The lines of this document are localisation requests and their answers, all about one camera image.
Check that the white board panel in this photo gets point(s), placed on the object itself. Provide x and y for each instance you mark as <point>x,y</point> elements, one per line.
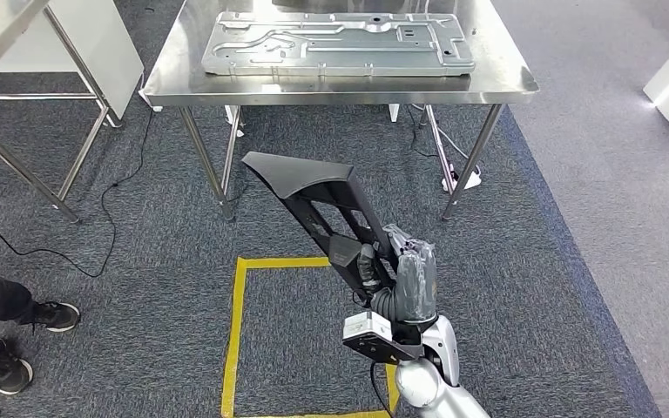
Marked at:
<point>109,52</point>

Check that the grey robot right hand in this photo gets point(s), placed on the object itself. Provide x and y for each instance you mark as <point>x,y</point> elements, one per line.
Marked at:
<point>418,283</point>

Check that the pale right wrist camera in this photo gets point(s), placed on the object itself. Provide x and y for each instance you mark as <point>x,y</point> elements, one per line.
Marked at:
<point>366,327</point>

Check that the black camera bracket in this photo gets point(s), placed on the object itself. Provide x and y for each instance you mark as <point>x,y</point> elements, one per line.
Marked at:
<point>386,349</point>

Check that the grey stamped metal panel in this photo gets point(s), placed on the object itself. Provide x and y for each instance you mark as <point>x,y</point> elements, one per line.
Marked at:
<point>340,52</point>

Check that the black plastic plate frame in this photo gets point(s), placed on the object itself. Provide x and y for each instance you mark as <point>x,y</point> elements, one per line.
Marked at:
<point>300,173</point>

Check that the stainless steel table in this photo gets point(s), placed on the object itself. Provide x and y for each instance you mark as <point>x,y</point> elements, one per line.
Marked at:
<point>0,23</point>
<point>340,89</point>

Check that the white power strip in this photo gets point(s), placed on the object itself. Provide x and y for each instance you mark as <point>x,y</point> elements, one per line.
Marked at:
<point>151,105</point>
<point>464,180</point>

